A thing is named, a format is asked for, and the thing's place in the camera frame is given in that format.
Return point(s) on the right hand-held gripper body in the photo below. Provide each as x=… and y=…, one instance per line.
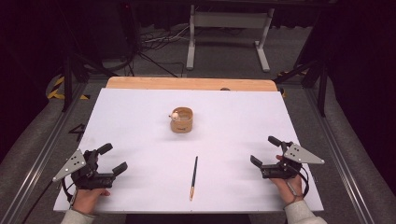
x=289, y=161

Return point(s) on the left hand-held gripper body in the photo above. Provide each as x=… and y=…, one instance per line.
x=90, y=180

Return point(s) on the dark striped pencil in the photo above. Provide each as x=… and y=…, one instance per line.
x=194, y=177

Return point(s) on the round wooden pen holder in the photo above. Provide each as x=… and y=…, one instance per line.
x=181, y=126

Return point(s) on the person's left hand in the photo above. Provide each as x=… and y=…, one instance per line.
x=88, y=200

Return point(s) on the person's right hand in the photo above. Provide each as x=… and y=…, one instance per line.
x=288, y=186

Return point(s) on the white table sheet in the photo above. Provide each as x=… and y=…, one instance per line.
x=149, y=161

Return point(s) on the black tape floor mark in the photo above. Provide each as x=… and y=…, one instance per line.
x=78, y=130

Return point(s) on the yellow black floor tape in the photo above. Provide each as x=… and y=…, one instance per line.
x=54, y=92
x=285, y=74

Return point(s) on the black tripod stand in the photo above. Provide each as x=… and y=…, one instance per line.
x=322, y=90
x=67, y=84

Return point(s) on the small pale toy figure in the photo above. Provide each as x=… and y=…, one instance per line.
x=175, y=116

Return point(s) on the wooden table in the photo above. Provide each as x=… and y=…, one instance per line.
x=186, y=84

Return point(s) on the aluminium floor rail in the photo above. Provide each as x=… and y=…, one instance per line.
x=37, y=168
x=339, y=155

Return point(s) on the white metal stand frame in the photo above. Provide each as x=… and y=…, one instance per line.
x=190, y=46

